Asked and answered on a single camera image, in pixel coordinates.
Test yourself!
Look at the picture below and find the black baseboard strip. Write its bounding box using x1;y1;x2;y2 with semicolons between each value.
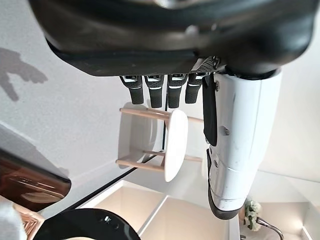
161;93;169;151

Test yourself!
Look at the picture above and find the white garment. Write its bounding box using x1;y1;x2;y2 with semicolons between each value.
0;196;28;240

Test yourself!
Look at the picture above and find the dark brown wooden tray stand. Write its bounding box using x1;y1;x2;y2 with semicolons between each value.
0;147;73;214

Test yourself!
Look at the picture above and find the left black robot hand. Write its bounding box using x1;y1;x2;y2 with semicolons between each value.
27;0;320;221

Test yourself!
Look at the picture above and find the wicker laundry basket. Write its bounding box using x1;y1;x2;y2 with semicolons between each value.
12;203;46;233

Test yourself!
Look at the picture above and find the white counter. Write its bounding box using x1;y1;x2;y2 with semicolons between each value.
74;169;320;240

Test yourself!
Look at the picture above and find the white chair with wooden legs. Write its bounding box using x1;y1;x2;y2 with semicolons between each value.
115;101;205;183

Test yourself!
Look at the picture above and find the round glass washing machine door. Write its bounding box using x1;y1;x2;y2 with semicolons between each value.
32;208;143;240

